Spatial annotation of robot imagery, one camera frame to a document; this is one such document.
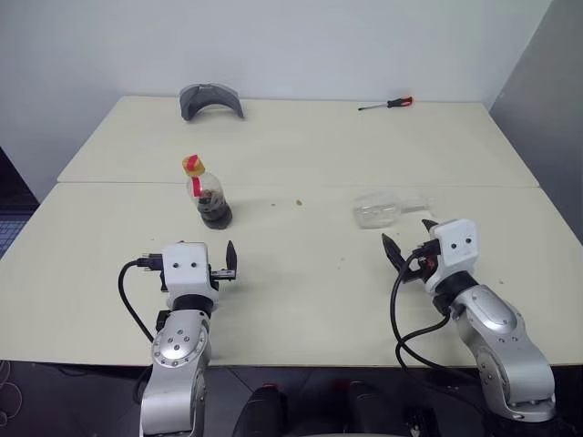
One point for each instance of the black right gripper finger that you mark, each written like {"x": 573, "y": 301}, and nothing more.
{"x": 393, "y": 252}
{"x": 428, "y": 225}

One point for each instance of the grey curved visor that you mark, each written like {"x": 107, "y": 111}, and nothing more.
{"x": 189, "y": 102}

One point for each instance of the orange and black screwdriver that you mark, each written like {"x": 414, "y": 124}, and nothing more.
{"x": 398, "y": 102}

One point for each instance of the small bottle dark liquid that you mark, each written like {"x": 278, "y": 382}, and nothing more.
{"x": 211, "y": 205}

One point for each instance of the dark rounded shape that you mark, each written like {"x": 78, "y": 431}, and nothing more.
{"x": 262, "y": 412}

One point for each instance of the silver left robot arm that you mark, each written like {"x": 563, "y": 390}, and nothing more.
{"x": 177, "y": 350}

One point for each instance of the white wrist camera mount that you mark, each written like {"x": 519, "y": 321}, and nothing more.
{"x": 187, "y": 268}
{"x": 455, "y": 250}

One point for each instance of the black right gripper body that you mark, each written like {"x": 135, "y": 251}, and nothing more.
{"x": 421, "y": 266}

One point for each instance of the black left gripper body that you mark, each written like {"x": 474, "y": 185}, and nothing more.
{"x": 223, "y": 274}

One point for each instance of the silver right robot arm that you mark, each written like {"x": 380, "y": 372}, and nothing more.
{"x": 501, "y": 328}

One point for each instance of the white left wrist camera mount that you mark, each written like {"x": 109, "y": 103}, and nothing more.
{"x": 187, "y": 268}

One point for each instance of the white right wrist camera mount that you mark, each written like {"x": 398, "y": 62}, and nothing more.
{"x": 455, "y": 250}

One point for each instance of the clear plastic wine glass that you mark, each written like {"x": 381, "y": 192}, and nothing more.
{"x": 375, "y": 211}

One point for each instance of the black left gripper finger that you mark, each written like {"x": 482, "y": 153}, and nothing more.
{"x": 232, "y": 257}

